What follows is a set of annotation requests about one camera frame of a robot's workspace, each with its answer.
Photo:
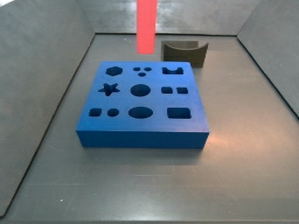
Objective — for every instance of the red rectangular block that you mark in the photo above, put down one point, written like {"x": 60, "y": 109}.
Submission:
{"x": 145, "y": 19}

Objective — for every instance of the blue shape sorting block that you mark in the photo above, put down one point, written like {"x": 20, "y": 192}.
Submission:
{"x": 143, "y": 105}

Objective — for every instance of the dark curved holder block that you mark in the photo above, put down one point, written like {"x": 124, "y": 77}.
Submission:
{"x": 184, "y": 51}

